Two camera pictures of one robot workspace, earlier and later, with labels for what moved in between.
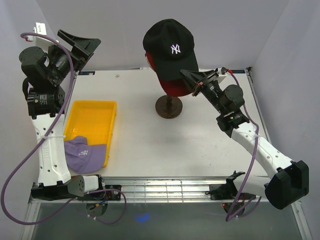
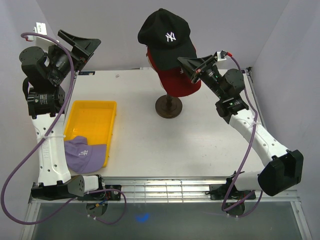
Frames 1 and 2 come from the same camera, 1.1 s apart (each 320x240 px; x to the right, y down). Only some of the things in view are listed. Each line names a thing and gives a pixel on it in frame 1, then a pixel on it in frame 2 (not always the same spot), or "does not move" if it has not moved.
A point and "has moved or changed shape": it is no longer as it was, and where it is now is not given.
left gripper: x=82 y=45 does not move
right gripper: x=198 y=77 → x=195 y=68
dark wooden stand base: x=168 y=107 does not move
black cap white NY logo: x=170 y=43 has moved or changed shape
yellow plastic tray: x=94 y=120 does not move
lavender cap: x=82 y=158 does not move
